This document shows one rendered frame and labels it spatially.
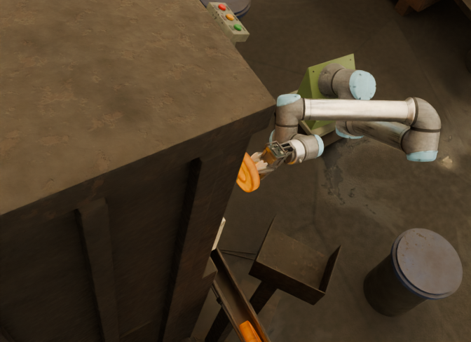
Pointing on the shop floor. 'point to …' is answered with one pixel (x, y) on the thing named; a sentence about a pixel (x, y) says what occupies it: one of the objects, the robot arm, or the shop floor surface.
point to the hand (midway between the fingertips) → (245, 167)
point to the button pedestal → (228, 23)
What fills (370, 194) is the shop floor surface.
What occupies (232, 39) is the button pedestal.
